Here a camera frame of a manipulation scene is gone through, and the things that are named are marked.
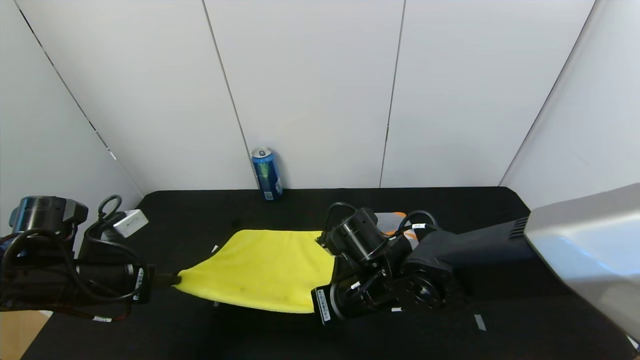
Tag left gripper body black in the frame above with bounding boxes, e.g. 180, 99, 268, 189
75, 263, 158, 304

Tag yellow microfibre towel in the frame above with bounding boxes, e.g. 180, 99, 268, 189
174, 229, 337, 315

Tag grey terry towel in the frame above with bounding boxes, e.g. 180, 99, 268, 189
374, 212, 420, 251

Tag blue drink can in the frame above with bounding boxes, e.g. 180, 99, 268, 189
251, 146, 284, 201

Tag black table cloth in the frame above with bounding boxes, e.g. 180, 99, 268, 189
20, 186, 636, 360

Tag black left wrist cables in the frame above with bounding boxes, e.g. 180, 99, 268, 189
0, 194, 151, 323

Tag black wrist cables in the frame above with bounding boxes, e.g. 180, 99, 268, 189
0, 194, 151, 323
320, 201, 441, 241

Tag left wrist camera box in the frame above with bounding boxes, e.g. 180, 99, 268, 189
112, 209, 150, 239

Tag black right wrist cables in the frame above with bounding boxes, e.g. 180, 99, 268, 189
320, 201, 441, 241

